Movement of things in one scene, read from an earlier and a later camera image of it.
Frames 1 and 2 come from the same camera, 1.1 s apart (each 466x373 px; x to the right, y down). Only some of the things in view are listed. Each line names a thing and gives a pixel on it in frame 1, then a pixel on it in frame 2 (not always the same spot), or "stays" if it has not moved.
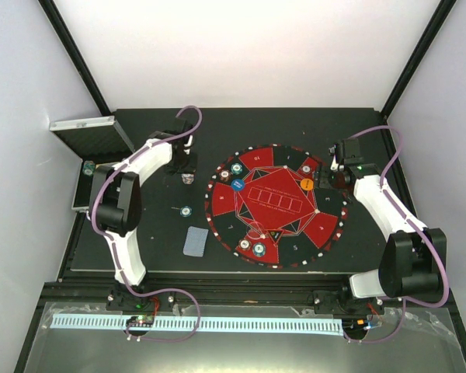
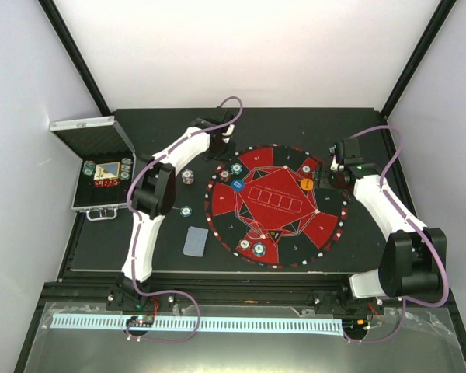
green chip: [259, 249] stays
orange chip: [245, 245] stays
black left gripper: [189, 169] → [227, 157]
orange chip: [224, 175] stays
